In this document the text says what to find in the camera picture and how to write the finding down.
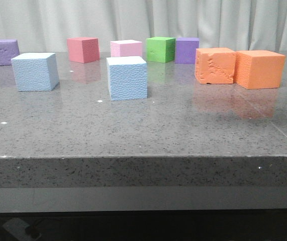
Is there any light blue smooth cube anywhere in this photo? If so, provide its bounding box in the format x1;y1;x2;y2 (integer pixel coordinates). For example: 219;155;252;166
11;53;59;91

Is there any light blue textured cube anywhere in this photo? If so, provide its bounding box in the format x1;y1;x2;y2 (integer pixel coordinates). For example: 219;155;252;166
106;56;147;101

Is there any green foam cube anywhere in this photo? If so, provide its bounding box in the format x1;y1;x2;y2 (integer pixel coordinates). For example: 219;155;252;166
146;37;176;63

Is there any pink foam cube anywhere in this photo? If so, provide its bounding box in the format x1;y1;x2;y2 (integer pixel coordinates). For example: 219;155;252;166
110;40;143;57

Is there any purple cube beside green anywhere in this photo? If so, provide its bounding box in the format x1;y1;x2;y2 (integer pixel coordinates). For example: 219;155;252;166
174;37;200;64

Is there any damaged orange foam cube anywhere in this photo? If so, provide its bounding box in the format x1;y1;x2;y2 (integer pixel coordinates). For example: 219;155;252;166
195;48;236;84

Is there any red foam cube far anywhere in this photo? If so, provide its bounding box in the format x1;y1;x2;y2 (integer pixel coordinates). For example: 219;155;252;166
67;37;100;63

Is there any smooth orange foam cube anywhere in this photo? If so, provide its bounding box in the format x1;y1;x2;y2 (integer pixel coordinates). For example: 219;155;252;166
234;50;286;89

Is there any grey curtain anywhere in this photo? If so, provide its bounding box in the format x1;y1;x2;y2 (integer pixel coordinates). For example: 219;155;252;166
0;1;287;52

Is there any purple dented foam cube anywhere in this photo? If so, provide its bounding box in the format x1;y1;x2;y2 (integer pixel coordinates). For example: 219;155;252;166
0;39;20;66

